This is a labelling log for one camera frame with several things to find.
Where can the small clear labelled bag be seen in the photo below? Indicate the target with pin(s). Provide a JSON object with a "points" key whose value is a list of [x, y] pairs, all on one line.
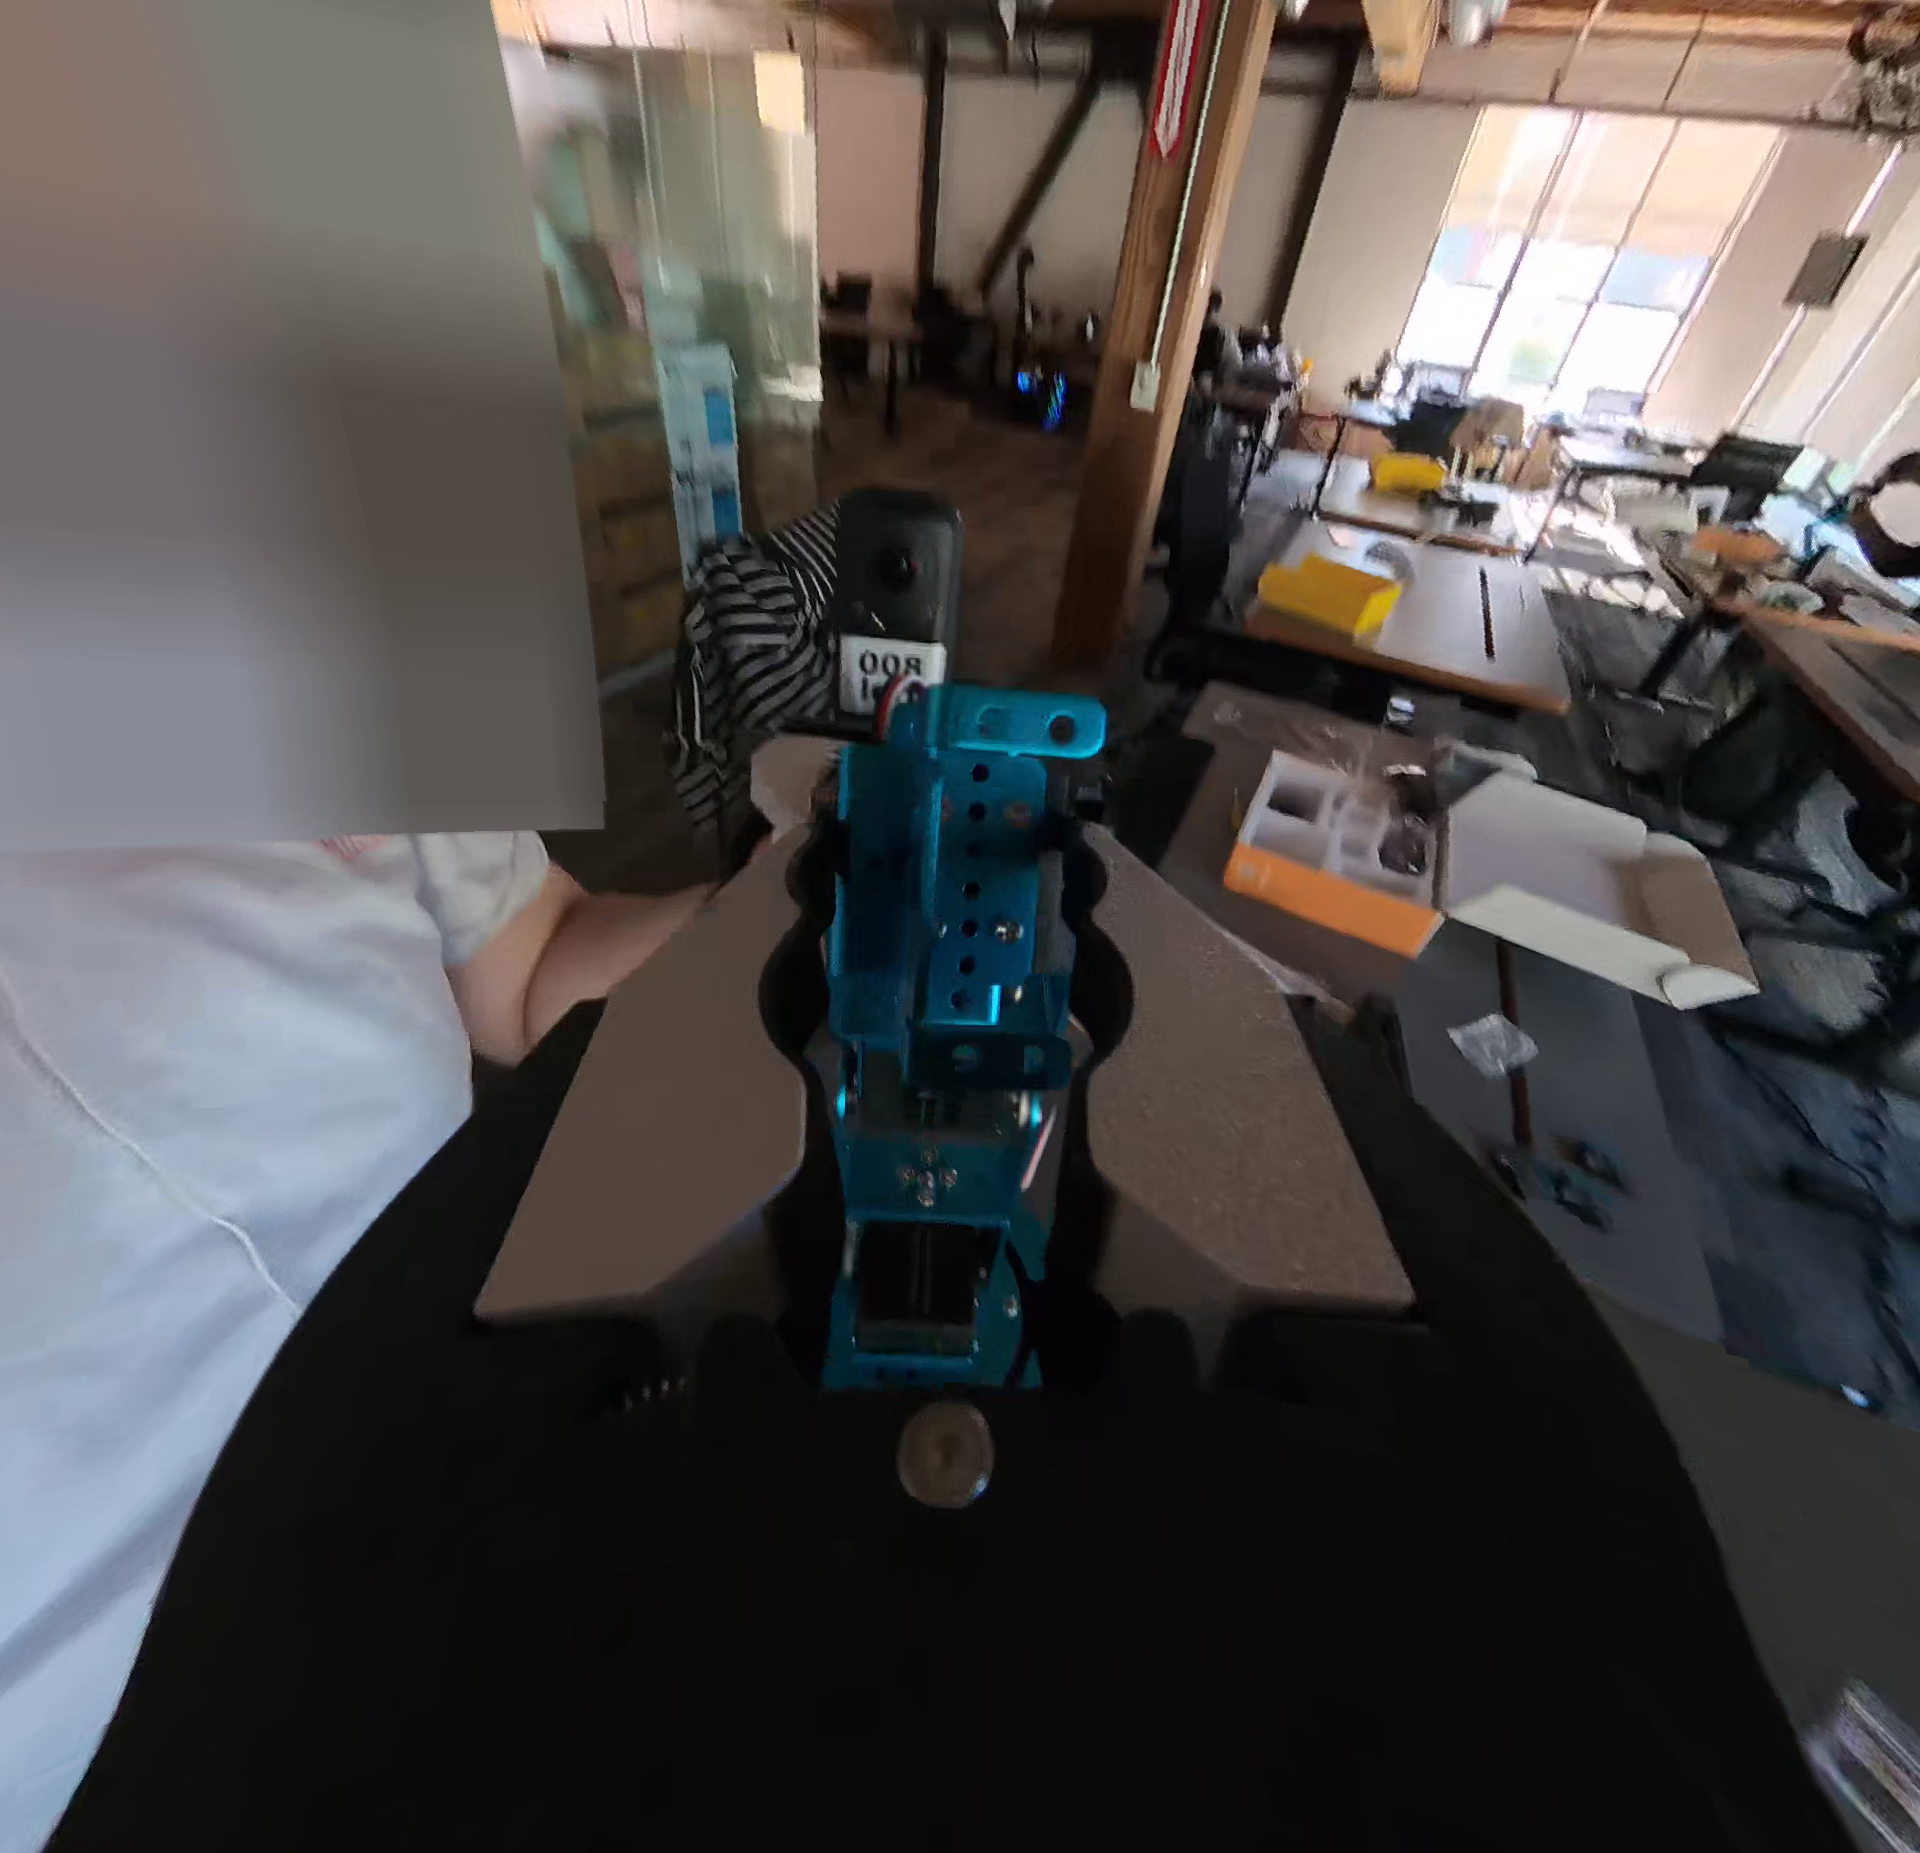
{"points": [[1873, 1762]]}

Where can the blue toy robot arm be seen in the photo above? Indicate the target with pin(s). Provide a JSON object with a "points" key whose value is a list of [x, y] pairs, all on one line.
{"points": [[930, 894]]}

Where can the light desk with slot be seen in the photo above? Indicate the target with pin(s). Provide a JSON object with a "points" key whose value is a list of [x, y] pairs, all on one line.
{"points": [[1440, 623]]}

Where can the person's left forearm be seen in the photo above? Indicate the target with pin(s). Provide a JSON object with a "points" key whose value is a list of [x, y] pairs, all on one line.
{"points": [[554, 969]]}

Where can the black office chair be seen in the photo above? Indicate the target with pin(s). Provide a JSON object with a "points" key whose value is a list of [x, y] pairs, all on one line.
{"points": [[1201, 532]]}

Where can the grey desk with orange edge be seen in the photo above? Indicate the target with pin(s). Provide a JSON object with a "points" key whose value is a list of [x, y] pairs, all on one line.
{"points": [[1589, 1013]]}

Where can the large grid window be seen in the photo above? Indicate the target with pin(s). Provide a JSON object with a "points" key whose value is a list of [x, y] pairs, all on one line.
{"points": [[1545, 306]]}

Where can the wooden pillar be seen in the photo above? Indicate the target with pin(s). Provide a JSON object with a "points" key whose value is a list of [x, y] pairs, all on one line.
{"points": [[1139, 456]]}

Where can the small yellow plastic bin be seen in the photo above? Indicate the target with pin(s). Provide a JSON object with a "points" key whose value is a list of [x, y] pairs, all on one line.
{"points": [[1410, 472]]}

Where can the stack of cardboard boxes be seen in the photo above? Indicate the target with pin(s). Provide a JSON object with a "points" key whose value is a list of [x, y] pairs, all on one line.
{"points": [[630, 532]]}

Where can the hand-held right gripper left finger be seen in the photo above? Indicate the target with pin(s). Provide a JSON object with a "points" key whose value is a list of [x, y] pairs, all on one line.
{"points": [[630, 1132]]}

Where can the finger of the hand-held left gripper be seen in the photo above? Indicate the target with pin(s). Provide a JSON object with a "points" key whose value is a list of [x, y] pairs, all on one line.
{"points": [[789, 782]]}

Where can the lit computer tower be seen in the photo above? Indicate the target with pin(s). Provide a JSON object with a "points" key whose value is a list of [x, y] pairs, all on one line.
{"points": [[1040, 397]]}

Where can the small clear plastic bag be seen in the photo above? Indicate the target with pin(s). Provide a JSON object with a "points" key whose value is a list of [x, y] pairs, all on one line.
{"points": [[1493, 1045]]}

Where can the large yellow plastic bin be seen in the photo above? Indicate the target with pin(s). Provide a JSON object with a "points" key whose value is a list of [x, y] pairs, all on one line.
{"points": [[1321, 601]]}

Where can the red hanging sign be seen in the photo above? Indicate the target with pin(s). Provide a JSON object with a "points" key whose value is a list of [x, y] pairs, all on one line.
{"points": [[1182, 54]]}

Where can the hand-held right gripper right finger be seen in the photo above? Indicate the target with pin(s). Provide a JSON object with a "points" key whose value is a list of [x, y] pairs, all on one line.
{"points": [[1246, 1132]]}

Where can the orange white cardboard box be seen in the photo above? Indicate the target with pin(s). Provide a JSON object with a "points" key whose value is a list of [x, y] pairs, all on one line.
{"points": [[1561, 848]]}

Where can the brown rod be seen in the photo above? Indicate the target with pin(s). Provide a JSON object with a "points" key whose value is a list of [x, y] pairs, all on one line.
{"points": [[1515, 1056]]}

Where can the striped cloth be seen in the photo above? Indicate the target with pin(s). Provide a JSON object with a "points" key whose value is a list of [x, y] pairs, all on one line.
{"points": [[750, 638]]}

